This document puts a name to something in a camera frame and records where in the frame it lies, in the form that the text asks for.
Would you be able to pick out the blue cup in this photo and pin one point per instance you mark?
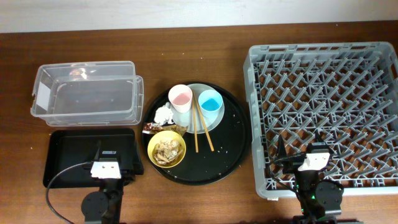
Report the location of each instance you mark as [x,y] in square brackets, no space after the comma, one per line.
[210,102]

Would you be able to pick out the grey plate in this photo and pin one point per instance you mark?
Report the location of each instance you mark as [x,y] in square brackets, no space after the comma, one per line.
[186,119]

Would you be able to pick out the white tissue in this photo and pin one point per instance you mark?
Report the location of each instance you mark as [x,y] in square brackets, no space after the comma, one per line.
[163,115]

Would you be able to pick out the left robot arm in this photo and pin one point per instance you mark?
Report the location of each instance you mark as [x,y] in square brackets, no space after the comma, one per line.
[104,205]

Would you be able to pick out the yellow bowl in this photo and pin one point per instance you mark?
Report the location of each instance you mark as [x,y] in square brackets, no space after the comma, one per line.
[165,135]

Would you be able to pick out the grey dishwasher rack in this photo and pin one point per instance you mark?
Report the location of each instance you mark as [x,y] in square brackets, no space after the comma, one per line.
[345,91]

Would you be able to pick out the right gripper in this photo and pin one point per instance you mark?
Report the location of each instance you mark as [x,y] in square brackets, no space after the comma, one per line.
[282,151]

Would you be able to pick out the peanut shell food scraps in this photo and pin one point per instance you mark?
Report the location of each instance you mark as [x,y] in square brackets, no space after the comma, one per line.
[167,152]

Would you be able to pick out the pink cup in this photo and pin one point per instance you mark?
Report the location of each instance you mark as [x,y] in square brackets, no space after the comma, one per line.
[180,97]

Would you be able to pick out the brown snack wrapper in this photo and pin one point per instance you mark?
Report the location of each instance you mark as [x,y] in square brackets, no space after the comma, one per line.
[154,128]

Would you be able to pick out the round black tray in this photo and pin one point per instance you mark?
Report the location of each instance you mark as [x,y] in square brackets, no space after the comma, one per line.
[231,140]

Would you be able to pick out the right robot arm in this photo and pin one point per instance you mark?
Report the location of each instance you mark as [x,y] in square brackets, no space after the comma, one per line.
[320,199]

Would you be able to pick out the wooden chopstick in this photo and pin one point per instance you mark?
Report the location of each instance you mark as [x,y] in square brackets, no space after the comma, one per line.
[205,127]
[194,114]

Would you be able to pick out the clear plastic bin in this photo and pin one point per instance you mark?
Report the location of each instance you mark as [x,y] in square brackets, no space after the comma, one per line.
[108,93]

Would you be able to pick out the black rectangular tray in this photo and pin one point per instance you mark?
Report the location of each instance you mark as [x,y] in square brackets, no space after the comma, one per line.
[70,147]

